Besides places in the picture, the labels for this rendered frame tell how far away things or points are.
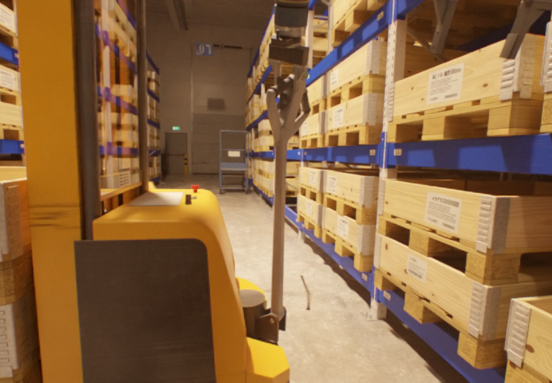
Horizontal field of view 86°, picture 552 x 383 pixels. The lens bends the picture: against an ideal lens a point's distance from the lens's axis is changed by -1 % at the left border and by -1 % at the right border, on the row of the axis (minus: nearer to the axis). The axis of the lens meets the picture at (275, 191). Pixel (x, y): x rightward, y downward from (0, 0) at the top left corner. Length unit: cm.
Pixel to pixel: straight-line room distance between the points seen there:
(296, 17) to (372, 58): 127
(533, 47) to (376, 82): 104
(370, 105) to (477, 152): 90
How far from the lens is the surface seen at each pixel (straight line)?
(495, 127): 138
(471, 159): 151
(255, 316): 141
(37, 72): 108
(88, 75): 104
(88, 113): 102
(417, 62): 243
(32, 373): 130
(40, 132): 106
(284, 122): 118
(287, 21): 104
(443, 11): 65
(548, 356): 133
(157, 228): 93
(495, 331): 152
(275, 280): 131
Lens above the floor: 108
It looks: 7 degrees down
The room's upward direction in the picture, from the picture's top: 1 degrees clockwise
